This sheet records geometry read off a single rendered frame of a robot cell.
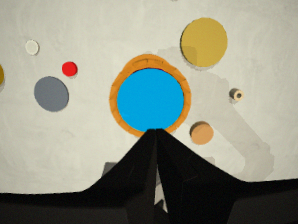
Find grey flat disc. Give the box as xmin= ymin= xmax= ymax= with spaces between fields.
xmin=34 ymin=76 xmax=69 ymax=112

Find small white disc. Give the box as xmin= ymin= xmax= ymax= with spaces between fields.
xmin=26 ymin=40 xmax=39 ymax=55

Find red disc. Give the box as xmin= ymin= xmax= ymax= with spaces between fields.
xmin=62 ymin=62 xmax=78 ymax=77

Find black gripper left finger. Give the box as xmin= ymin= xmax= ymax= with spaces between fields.
xmin=0 ymin=129 xmax=157 ymax=224

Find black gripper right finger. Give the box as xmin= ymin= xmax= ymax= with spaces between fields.
xmin=155 ymin=128 xmax=298 ymax=224

